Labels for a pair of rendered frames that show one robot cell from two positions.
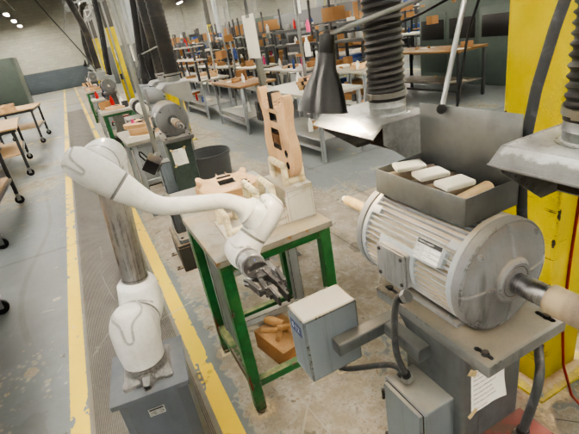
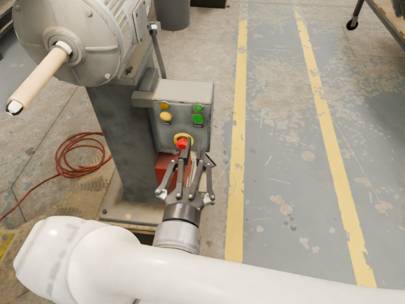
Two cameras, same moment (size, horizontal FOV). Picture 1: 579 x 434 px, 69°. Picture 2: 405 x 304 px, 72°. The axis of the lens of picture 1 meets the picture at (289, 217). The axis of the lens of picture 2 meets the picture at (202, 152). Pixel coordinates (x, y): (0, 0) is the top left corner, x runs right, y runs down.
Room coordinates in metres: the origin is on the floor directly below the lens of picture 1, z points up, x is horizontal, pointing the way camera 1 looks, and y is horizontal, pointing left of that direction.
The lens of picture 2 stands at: (1.44, 0.31, 1.59)
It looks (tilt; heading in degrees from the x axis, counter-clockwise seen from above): 49 degrees down; 209
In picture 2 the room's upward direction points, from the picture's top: straight up
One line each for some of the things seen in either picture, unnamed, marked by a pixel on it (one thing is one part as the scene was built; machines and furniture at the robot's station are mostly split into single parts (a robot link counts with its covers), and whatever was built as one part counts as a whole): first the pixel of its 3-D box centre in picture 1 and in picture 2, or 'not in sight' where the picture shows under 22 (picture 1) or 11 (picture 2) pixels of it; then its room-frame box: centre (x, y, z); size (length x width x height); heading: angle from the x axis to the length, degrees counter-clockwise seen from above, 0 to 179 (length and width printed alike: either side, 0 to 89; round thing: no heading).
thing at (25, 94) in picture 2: (364, 207); (40, 77); (1.17, -0.23, 1.25); 0.18 x 0.03 x 0.03; 23
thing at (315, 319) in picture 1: (347, 350); (181, 109); (0.87, -0.09, 0.99); 0.24 x 0.21 x 0.26; 23
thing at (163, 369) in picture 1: (146, 366); not in sight; (1.25, 0.62, 0.73); 0.22 x 0.18 x 0.06; 15
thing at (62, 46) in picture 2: not in sight; (61, 52); (1.08, -0.27, 1.25); 0.05 x 0.02 x 0.05; 113
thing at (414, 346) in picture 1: (406, 339); (148, 83); (0.84, -0.24, 1.02); 0.13 x 0.04 x 0.04; 23
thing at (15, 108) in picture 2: not in sight; (13, 108); (1.27, -0.19, 1.25); 0.02 x 0.02 x 0.02; 23
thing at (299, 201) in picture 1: (289, 195); not in sight; (1.99, -0.02, 1.02); 0.27 x 0.15 x 0.17; 20
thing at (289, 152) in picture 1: (280, 133); not in sight; (1.99, -0.02, 1.33); 0.35 x 0.04 x 0.40; 19
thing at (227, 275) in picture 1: (244, 344); not in sight; (1.61, 0.32, 0.45); 0.05 x 0.05 x 0.90; 23
